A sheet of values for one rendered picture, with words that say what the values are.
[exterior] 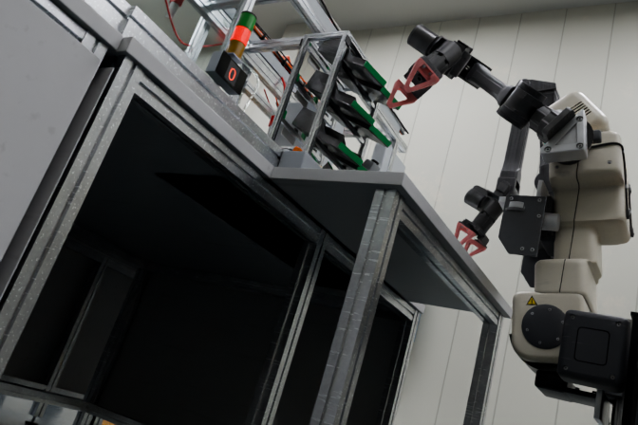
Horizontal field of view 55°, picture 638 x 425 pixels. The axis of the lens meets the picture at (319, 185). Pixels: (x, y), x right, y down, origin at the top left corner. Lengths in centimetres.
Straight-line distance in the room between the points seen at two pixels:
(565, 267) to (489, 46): 465
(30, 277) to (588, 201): 126
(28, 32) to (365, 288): 69
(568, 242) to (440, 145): 403
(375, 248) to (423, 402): 372
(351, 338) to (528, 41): 506
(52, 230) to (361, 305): 54
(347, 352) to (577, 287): 63
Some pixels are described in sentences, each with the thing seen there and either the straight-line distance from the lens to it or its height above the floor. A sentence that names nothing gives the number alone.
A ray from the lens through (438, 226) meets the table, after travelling 135.
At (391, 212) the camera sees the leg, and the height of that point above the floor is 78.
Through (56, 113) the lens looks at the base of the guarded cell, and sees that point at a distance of 100.
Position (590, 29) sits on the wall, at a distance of 592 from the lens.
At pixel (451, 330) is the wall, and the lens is 487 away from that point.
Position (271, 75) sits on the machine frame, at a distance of 348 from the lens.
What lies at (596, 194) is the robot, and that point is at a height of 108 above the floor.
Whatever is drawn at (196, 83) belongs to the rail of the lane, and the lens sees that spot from 128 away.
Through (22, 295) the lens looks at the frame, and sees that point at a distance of 99.
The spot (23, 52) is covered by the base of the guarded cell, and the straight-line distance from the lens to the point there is 98.
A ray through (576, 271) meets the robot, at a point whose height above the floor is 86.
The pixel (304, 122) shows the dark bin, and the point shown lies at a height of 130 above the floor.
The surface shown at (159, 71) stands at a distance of 111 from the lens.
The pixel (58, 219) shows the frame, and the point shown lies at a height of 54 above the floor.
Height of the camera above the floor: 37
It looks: 21 degrees up
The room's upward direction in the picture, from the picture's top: 18 degrees clockwise
